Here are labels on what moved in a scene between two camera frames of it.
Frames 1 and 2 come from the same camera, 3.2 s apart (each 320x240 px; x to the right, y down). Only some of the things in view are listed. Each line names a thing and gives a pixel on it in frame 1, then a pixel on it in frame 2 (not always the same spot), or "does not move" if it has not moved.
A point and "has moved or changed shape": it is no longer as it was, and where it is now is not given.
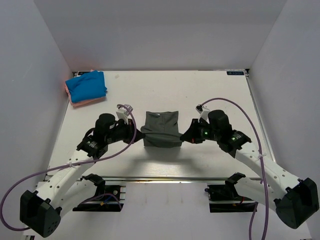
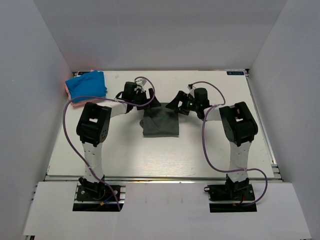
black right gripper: (192, 134) to (182, 96)
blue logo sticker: (235, 73) does not move
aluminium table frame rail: (247, 71) does not move
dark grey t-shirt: (161, 130) has moved or changed shape
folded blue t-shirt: (88, 86) does not move
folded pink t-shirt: (82, 103) does not move
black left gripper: (129, 128) to (154, 103)
